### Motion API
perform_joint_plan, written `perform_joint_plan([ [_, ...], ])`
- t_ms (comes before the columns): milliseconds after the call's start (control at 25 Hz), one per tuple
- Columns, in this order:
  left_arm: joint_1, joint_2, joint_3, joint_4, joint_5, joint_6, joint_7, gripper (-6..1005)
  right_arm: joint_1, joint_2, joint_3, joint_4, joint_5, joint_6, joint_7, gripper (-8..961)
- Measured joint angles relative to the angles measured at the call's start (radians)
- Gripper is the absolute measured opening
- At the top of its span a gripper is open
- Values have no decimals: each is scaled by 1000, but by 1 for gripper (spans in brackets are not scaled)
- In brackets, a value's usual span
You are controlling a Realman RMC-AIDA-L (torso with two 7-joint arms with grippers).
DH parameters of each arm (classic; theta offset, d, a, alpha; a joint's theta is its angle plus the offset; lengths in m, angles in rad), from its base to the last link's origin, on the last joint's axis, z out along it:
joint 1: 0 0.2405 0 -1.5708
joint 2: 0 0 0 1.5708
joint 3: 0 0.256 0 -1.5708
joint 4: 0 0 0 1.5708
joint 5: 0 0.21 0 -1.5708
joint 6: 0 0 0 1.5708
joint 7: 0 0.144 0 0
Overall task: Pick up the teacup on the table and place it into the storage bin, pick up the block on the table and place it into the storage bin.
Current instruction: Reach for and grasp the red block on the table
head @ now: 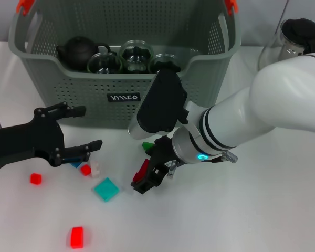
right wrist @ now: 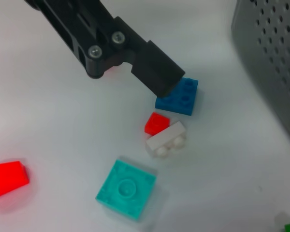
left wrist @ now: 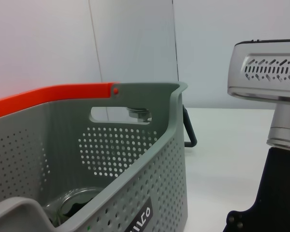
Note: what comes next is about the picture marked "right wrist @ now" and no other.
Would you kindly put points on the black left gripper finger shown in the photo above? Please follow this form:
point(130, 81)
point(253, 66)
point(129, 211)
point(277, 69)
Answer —
point(157, 70)

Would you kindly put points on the blue square block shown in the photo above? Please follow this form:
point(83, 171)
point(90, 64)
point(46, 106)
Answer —
point(183, 101)

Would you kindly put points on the small red block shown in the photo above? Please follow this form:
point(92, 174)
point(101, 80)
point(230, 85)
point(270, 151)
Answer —
point(155, 123)

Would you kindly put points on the small white block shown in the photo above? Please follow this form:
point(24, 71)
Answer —
point(166, 142)

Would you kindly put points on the grey perforated storage bin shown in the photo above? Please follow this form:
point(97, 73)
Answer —
point(275, 60)

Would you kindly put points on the teal square block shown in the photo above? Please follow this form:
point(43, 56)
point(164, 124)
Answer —
point(125, 191)

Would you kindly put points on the bright red block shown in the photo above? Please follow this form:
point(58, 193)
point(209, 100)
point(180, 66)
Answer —
point(7, 180)

